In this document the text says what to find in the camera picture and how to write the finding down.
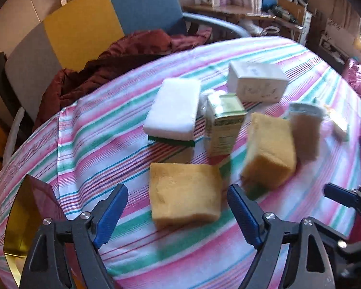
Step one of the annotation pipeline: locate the cracker snack packet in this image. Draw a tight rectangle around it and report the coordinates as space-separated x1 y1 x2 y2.
325 105 349 142

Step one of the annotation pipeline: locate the yellow sponge block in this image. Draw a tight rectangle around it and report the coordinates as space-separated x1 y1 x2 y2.
149 163 223 227
241 113 297 200

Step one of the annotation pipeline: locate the small green carton box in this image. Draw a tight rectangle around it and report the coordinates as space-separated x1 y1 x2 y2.
204 92 246 157

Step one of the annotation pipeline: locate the beige towel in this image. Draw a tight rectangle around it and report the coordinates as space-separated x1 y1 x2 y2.
289 102 325 163

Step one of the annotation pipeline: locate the white green scrub sponge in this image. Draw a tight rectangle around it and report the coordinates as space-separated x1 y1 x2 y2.
143 78 201 147

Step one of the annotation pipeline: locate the white cardboard box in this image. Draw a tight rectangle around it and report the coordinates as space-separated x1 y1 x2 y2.
227 61 289 103

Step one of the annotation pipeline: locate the plastic white ball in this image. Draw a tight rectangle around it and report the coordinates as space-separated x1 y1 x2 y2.
198 89 227 116

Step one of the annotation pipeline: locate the gold metal tray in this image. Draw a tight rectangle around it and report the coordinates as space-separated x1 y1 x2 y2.
4 175 67 285

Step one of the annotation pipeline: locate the striped bed sheet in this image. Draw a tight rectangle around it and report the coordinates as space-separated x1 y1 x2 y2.
0 37 361 288

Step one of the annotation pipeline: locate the dark red blanket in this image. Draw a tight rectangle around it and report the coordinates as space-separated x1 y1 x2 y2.
33 27 212 130

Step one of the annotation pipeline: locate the grey yellow blue chair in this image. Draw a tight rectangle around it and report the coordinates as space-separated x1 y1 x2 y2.
0 0 248 163

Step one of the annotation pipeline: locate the white shelf unit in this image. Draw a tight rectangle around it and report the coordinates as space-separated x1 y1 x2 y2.
298 11 312 46

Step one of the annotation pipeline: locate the wooden desk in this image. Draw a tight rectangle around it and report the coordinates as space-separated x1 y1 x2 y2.
182 5 303 32

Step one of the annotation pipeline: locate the blue bag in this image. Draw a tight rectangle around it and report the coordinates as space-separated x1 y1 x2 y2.
261 0 278 13

